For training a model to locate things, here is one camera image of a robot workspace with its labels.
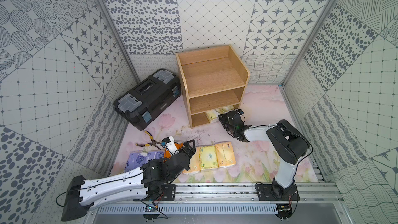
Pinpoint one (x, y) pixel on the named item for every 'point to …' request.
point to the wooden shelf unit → (214, 78)
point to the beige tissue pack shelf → (195, 162)
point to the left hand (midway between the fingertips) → (194, 143)
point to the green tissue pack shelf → (208, 158)
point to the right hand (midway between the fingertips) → (219, 117)
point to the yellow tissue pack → (225, 154)
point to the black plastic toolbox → (138, 109)
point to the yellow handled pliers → (153, 142)
